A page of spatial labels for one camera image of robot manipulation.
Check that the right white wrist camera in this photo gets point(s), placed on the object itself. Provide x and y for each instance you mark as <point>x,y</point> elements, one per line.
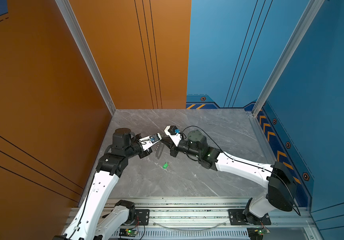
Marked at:
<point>174,133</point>

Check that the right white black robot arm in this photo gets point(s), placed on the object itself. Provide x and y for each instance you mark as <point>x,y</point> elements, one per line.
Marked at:
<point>279,186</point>

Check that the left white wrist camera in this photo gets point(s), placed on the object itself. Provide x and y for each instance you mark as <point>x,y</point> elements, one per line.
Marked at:
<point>149,141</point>

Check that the aluminium front rail frame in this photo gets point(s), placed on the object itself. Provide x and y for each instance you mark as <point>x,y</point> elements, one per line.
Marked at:
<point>189,218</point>

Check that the aluminium corner post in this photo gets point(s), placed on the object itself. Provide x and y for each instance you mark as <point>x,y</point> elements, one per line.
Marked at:
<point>295,39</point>
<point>81,42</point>

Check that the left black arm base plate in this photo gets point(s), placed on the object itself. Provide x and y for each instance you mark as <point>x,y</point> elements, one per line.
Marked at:
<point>141,216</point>

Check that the green key tag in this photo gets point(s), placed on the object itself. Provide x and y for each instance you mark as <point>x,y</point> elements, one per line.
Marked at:
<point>165,165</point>

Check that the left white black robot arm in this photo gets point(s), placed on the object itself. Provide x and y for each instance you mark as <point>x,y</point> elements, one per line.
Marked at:
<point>86,225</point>

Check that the left aluminium corner post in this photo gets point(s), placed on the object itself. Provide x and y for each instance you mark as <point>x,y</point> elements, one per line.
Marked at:
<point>81,42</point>

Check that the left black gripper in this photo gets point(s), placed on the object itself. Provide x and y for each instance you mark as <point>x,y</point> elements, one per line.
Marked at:
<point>144,153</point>

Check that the small circuit board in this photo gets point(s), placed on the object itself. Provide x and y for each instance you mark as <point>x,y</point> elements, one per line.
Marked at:
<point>128,233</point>
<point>257,234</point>

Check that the right aluminium corner post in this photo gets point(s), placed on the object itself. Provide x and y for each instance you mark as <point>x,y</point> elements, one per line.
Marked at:
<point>295,39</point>

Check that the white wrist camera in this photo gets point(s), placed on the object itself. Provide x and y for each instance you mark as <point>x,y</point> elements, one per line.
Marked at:
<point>174,133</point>
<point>149,141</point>

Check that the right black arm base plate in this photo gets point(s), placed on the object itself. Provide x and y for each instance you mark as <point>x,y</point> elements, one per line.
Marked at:
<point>237,217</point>

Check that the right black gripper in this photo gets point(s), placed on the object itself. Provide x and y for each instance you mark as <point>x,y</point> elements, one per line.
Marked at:
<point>172,147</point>

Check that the left small circuit board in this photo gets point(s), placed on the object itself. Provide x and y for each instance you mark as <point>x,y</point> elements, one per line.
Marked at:
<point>128,233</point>

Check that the right small circuit board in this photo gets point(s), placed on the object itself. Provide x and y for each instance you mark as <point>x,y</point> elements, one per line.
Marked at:
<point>257,234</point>

